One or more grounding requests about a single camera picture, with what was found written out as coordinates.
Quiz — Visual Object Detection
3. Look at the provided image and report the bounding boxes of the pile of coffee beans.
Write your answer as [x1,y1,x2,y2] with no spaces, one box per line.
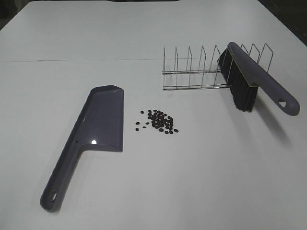
[134,109,179,135]

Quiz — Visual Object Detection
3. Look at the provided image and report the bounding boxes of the purple plastic dustpan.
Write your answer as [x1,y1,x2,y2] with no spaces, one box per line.
[40,85,124,212]

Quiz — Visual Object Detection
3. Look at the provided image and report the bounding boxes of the purple hand brush black bristles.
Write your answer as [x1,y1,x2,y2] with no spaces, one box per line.
[218,42,300,116]

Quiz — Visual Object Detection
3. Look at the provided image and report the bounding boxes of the chrome wire rack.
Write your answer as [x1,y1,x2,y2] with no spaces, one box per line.
[162,44,271,91]

